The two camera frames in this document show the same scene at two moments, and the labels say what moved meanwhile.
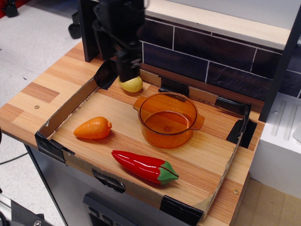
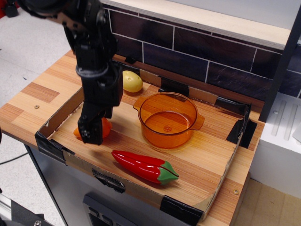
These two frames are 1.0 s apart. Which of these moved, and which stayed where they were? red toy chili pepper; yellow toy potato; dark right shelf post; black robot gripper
Moved: black robot gripper
Stayed: yellow toy potato; red toy chili pepper; dark right shelf post
